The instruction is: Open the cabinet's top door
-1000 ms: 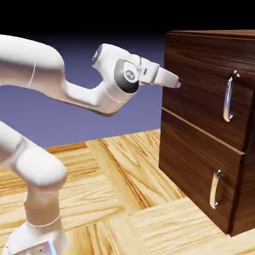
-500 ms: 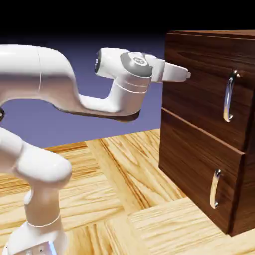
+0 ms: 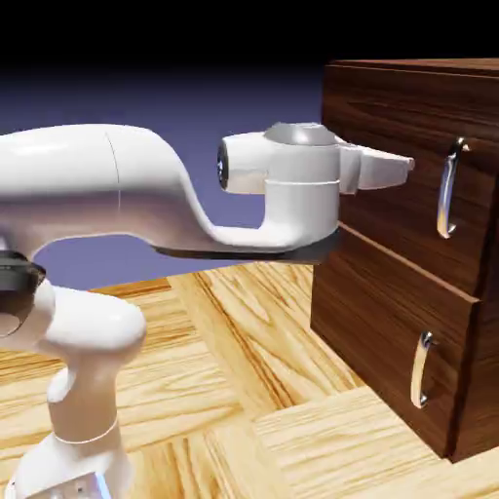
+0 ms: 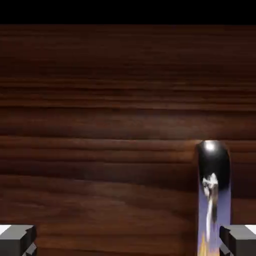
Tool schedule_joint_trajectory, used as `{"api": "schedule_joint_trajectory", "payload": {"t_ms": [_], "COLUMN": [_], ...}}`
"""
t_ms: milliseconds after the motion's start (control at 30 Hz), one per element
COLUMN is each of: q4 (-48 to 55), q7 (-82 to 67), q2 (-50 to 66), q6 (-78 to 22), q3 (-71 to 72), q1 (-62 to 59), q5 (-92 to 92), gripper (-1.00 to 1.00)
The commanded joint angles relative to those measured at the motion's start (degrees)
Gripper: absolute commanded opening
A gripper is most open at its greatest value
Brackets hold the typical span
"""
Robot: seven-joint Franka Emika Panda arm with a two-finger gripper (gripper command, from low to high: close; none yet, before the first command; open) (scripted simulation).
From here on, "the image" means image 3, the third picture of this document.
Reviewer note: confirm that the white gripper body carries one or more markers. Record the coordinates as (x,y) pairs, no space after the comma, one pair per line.
(384,169)

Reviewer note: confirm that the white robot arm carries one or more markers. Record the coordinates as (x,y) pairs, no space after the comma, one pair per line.
(78,171)

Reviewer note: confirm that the dark wood cabinet door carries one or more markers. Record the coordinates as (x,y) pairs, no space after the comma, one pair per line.
(390,335)
(401,210)

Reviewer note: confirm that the dark wood cabinet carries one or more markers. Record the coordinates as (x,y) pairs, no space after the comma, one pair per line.
(409,105)

